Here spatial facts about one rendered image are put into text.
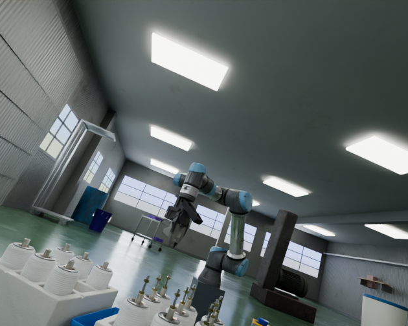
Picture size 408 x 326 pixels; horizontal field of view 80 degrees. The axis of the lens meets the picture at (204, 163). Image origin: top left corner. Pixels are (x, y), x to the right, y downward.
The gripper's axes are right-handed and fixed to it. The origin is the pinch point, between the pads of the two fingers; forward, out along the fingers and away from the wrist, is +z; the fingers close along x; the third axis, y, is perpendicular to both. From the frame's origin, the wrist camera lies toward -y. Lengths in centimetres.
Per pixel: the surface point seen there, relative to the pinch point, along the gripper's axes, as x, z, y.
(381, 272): -1167, -152, -136
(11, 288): 32, 32, 34
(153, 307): 2.5, 22.4, -3.4
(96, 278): 2.5, 24.8, 30.3
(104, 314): -2.5, 35.8, 22.5
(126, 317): 15.7, 24.6, -4.7
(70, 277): 22.1, 22.4, 21.0
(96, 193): -325, -36, 548
